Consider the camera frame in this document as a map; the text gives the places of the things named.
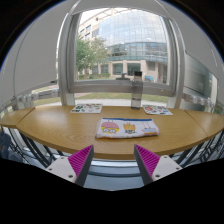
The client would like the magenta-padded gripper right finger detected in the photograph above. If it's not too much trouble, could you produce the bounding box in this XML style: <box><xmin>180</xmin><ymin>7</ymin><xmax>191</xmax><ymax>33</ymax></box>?
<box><xmin>133</xmin><ymin>144</ymin><xmax>184</xmax><ymax>186</ymax></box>

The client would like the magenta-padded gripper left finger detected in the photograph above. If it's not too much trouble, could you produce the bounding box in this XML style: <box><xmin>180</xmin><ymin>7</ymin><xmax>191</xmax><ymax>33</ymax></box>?
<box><xmin>45</xmin><ymin>144</ymin><xmax>95</xmax><ymax>187</ymax></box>

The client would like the sticker sheet with red circle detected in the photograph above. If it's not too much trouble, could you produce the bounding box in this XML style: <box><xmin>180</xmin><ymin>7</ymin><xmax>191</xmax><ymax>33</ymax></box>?
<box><xmin>142</xmin><ymin>104</ymin><xmax>174</xmax><ymax>116</ymax></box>

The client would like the dark blue chair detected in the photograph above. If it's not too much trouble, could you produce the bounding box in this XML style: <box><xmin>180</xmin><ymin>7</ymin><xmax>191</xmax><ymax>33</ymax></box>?
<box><xmin>0</xmin><ymin>128</ymin><xmax>15</xmax><ymax>161</ymax></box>

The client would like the small white sticker sheet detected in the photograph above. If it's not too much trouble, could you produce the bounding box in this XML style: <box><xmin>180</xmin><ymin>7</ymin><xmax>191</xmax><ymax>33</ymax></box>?
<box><xmin>69</xmin><ymin>103</ymin><xmax>104</xmax><ymax>114</ymax></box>

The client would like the clear grey bottle, black cap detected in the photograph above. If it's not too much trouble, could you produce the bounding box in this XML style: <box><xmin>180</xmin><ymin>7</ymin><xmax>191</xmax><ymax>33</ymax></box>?
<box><xmin>130</xmin><ymin>70</ymin><xmax>144</xmax><ymax>111</ymax></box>

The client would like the green tree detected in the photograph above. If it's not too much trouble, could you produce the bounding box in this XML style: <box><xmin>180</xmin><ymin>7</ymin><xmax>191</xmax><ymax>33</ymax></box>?
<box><xmin>75</xmin><ymin>34</ymin><xmax>109</xmax><ymax>80</ymax></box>

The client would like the glass-fronted building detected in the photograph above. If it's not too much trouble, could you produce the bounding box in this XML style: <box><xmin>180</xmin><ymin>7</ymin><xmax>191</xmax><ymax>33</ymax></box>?
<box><xmin>78</xmin><ymin>8</ymin><xmax>169</xmax><ymax>84</ymax></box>

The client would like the black metal table frame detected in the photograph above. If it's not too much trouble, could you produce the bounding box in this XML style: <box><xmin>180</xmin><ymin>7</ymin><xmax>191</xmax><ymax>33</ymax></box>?
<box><xmin>6</xmin><ymin>128</ymin><xmax>224</xmax><ymax>168</ymax></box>

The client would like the white wall outlet rail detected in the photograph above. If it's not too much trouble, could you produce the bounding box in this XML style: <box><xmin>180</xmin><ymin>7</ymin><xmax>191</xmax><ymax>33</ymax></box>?
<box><xmin>182</xmin><ymin>93</ymin><xmax>216</xmax><ymax>109</ymax></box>
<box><xmin>13</xmin><ymin>88</ymin><xmax>61</xmax><ymax>104</ymax></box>

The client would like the grey window frame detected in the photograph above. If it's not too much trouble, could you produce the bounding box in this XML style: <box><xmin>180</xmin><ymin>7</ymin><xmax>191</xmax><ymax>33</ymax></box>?
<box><xmin>57</xmin><ymin>3</ymin><xmax>186</xmax><ymax>108</ymax></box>

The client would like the dark window handle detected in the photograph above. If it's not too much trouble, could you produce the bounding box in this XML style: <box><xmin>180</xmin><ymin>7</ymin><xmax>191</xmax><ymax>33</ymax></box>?
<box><xmin>115</xmin><ymin>72</ymin><xmax>132</xmax><ymax>81</ymax></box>

